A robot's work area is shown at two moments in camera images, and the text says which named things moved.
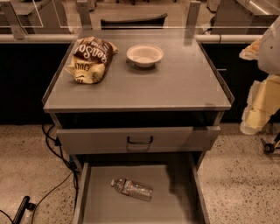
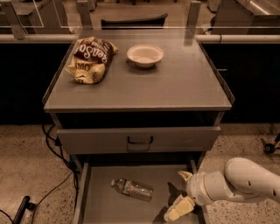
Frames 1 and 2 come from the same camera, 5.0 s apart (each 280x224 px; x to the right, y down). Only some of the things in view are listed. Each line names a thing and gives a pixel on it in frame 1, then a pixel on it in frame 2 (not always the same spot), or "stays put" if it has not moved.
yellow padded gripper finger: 251,52 -> 185,175
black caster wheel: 269,148 stays put
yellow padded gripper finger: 262,103 -> 181,206
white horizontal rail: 61,38 stays put
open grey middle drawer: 178,196 stays put
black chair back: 152,23 stays put
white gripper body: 269,53 -> 194,186
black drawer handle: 140,143 stays put
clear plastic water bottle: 136,190 stays put
